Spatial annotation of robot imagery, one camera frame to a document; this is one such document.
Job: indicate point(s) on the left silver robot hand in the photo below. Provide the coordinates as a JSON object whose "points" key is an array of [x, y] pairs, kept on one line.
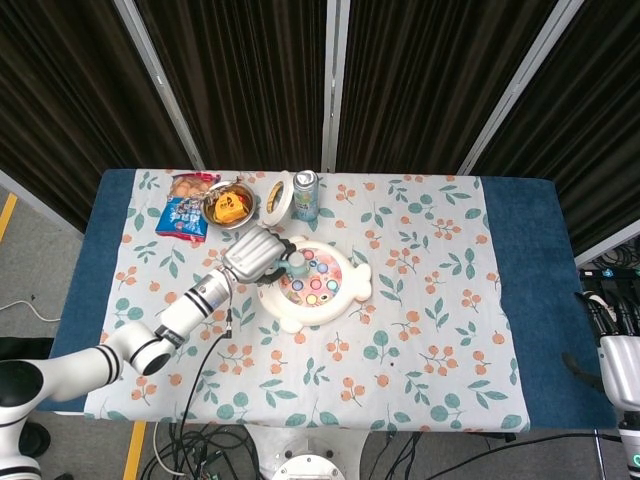
{"points": [[250, 255]]}

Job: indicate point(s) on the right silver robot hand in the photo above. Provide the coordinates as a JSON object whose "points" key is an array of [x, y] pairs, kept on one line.
{"points": [[622, 370]]}

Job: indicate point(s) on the teal toy mallet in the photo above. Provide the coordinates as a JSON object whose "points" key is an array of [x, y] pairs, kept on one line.
{"points": [[297, 262]]}

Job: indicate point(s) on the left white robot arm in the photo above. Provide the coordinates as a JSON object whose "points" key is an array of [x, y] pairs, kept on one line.
{"points": [[190, 307]]}

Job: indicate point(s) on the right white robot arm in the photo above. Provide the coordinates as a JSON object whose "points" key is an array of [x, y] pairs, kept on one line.
{"points": [[631, 445]]}

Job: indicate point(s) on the white whack-a-mole toy board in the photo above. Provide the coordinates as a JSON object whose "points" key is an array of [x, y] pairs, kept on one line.
{"points": [[320, 315]]}

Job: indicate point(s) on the metal bowl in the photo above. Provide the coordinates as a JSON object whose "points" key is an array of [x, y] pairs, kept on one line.
{"points": [[250, 207]]}

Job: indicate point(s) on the white tape roll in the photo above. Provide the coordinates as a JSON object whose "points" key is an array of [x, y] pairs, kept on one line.
{"points": [[280, 212]]}

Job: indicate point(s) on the orange packet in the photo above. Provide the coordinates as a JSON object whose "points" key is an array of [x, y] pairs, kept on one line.
{"points": [[227, 207]]}

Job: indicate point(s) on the light blue drink can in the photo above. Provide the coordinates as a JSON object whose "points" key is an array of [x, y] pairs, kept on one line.
{"points": [[304, 200]]}

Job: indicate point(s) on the blue snack bag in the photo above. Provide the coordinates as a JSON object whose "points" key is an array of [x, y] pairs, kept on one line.
{"points": [[175, 220]]}

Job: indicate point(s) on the black electronic box with cables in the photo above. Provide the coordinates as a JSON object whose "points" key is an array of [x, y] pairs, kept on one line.
{"points": [[607, 280]]}

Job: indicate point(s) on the blue table cover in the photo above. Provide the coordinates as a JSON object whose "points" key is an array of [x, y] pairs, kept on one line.
{"points": [[530, 250]]}

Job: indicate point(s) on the floral tablecloth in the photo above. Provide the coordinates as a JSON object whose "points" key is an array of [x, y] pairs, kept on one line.
{"points": [[400, 325]]}

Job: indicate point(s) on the dark brown curtain panel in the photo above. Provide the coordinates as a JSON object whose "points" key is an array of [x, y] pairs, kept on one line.
{"points": [[240, 75], [590, 125], [60, 100], [425, 75]]}

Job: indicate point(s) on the aluminium screen post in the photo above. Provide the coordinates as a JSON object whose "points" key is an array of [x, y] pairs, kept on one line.
{"points": [[520, 85], [334, 75], [150, 65], [607, 251], [35, 200]]}

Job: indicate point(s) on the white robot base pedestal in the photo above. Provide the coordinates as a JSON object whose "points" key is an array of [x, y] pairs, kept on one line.
{"points": [[310, 467]]}

